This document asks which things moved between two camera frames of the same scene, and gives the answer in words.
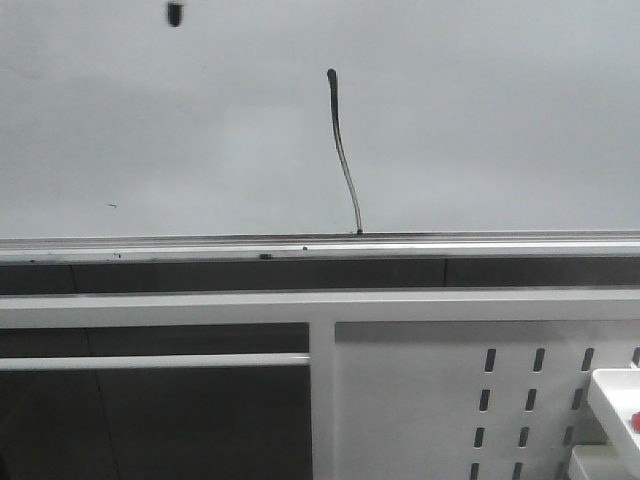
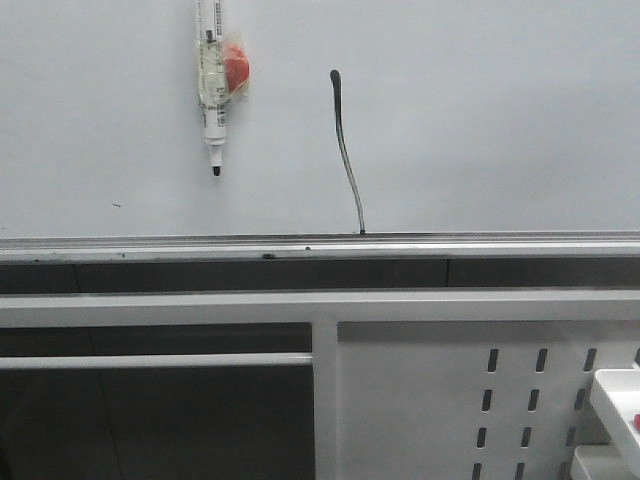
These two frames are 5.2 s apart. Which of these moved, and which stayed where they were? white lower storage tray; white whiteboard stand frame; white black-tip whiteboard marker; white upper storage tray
Moved: white black-tip whiteboard marker
Stayed: white lower storage tray; white whiteboard stand frame; white upper storage tray
